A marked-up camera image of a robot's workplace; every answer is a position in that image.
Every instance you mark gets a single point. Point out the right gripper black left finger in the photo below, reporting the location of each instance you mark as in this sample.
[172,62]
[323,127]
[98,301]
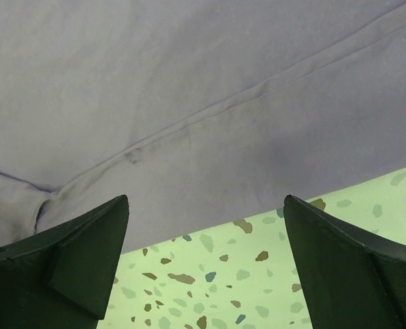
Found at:
[63,277]

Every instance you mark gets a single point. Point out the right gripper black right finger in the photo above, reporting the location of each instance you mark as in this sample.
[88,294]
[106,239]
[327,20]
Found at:
[350,277]

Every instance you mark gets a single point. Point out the purple t shirt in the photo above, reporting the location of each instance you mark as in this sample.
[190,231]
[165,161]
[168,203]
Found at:
[201,112]

